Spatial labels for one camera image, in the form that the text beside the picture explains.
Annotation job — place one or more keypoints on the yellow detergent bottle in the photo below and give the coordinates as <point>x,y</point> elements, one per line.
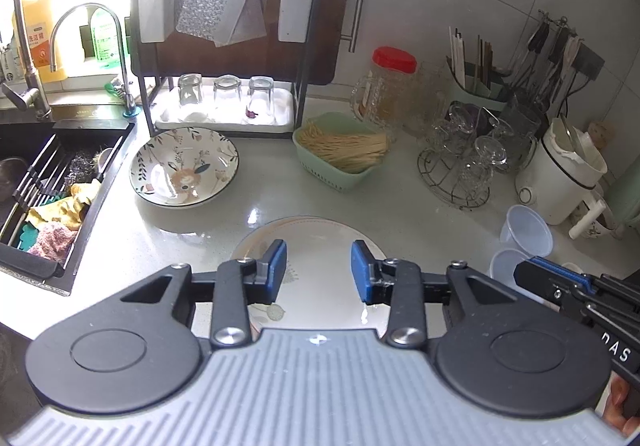
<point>40,26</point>

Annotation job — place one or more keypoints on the floral ceramic mug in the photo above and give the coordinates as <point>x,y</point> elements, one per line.
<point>592,221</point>

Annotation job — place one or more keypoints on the green chopstick holder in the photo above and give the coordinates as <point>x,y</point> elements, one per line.
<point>482,96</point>

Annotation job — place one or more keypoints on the pale floral plate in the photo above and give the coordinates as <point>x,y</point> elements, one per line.
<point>315,256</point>

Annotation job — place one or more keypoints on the white electric cooker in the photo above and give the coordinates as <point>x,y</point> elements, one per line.
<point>550,176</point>

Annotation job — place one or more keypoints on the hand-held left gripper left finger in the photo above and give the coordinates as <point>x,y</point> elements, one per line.
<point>279,271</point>

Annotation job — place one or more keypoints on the green plastic bottle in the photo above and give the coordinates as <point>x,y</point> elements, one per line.
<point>105,39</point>

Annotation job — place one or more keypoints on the pink cleaning cloth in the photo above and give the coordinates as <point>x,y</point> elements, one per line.
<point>52,238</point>

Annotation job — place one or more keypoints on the bundle of dried noodles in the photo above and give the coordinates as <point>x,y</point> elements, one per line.
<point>345,146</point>

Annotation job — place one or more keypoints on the black metal dish rack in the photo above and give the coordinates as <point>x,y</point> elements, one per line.
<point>297,71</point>

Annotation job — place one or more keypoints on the clear plastic cup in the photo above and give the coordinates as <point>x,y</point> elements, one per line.
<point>507,268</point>
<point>527,231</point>

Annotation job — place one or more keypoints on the white dish cloth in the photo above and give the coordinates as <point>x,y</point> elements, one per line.
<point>245,21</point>

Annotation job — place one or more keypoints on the tall steel faucet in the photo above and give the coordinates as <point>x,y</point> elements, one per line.
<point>25,66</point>

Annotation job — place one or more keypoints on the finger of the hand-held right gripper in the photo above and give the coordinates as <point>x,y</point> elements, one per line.
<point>547,283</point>

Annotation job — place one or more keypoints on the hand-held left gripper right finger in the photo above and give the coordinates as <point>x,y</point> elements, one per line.
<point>361,271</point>

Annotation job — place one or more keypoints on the floral bowl with dark rim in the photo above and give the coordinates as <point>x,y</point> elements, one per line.
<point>185,166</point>

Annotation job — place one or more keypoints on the glass pitcher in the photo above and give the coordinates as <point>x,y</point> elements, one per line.
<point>522,131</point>

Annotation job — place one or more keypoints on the mint green plastic basket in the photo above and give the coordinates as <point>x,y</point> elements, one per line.
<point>345,181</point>

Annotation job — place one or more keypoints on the clear drinking glass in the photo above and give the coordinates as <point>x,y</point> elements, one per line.
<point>189,89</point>
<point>227,94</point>
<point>260,96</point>

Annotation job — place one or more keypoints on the small glass cup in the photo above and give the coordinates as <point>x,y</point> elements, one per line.
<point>462,119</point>
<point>490,154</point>

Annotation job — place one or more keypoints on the black kitchen sink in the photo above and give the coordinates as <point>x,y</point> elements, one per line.
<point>95,221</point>

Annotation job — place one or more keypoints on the hanging kitchen knives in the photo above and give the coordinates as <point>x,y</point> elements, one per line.
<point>550,61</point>

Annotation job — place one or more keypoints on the yellow cleaning cloth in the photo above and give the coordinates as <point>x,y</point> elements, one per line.
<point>60,211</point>

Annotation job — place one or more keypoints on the roll-up sink drain rack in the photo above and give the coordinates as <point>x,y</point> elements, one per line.
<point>45,176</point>

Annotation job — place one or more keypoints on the steel wool scrubber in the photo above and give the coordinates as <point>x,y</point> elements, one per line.
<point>82,166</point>

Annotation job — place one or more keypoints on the dark brown cutting board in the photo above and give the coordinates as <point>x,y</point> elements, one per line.
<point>325,16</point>

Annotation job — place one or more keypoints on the white utensil holder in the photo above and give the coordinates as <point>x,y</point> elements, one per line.
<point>295,11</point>
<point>157,11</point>

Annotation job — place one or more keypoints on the faceted glass mug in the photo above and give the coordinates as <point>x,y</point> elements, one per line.
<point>370,99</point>

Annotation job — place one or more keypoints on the white drip tray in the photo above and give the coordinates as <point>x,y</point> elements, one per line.
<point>225,119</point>

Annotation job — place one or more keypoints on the gooseneck steel faucet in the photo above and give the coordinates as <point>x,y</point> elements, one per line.
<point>120,46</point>

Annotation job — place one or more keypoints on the clear jar with red lid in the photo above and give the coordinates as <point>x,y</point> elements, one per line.
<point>395,86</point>

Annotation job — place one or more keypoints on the mint green kettle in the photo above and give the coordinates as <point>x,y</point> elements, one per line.
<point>627,201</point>

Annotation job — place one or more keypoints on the person's right hand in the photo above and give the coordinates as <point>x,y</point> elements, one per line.
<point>620,406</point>

